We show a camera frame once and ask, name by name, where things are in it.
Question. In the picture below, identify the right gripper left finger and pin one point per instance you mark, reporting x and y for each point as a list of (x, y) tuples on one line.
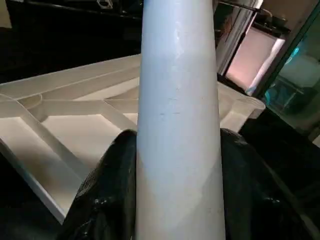
[(107, 200)]

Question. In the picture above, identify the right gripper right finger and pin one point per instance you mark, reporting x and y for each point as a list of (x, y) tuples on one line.
[(250, 205)]

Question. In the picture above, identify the white plastic table top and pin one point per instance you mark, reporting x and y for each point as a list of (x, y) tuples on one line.
[(75, 135)]

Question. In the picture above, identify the white plastic table leg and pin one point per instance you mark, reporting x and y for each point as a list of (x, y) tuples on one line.
[(180, 125)]

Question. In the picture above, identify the black table mat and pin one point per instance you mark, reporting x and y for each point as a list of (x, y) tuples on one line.
[(287, 150)]

